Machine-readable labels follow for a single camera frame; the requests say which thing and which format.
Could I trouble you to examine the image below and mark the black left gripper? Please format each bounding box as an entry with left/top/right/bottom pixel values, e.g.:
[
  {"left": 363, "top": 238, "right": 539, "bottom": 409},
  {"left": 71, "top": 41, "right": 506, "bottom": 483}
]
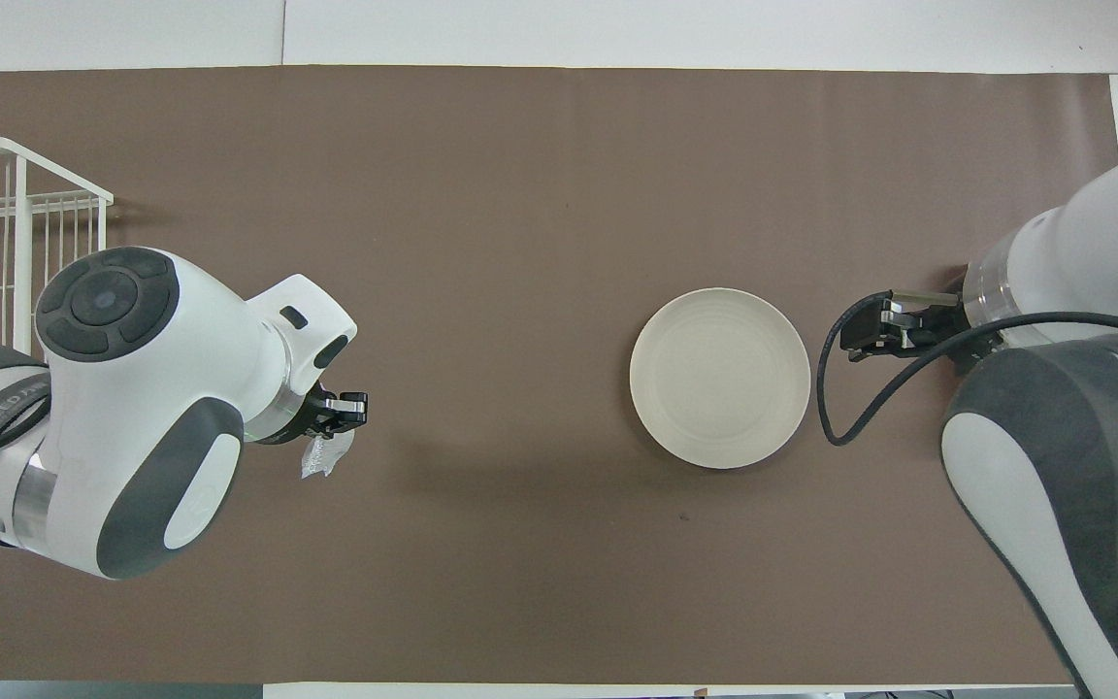
[{"left": 263, "top": 383, "right": 369, "bottom": 446}]

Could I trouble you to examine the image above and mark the cream round plate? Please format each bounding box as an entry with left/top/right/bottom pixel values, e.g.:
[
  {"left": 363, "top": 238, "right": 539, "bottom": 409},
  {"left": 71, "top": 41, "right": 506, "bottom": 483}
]
[{"left": 629, "top": 287, "right": 811, "bottom": 471}]

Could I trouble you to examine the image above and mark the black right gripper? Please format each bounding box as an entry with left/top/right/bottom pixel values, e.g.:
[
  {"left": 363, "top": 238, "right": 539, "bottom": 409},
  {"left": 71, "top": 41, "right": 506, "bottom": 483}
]
[{"left": 840, "top": 289, "right": 982, "bottom": 377}]

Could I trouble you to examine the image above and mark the white wire dish rack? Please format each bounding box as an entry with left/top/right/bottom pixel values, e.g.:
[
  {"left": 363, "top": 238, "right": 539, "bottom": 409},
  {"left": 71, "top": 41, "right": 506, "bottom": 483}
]
[{"left": 0, "top": 136, "right": 115, "bottom": 355}]

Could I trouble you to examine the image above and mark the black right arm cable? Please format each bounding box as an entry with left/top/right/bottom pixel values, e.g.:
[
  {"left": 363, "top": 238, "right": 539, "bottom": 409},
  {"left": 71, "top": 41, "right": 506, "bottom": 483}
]
[{"left": 816, "top": 291, "right": 1118, "bottom": 448}]

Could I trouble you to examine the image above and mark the brown table mat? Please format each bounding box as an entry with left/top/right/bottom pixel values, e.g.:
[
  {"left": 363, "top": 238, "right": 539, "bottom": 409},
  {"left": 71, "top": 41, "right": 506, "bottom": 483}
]
[{"left": 0, "top": 66, "right": 1118, "bottom": 685}]

